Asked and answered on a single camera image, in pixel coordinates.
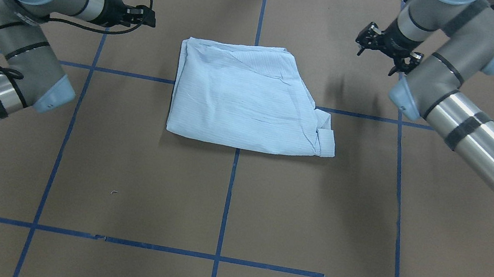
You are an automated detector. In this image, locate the light blue button-up shirt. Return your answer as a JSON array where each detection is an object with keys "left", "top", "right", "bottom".
[{"left": 166, "top": 37, "right": 336, "bottom": 158}]

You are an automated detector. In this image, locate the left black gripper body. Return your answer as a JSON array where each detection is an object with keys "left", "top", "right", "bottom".
[{"left": 98, "top": 0, "right": 128, "bottom": 28}]

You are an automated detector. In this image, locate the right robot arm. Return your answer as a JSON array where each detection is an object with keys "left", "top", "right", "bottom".
[{"left": 355, "top": 0, "right": 494, "bottom": 193}]

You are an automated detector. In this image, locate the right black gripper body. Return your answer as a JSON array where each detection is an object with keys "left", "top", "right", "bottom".
[{"left": 378, "top": 29, "right": 417, "bottom": 59}]

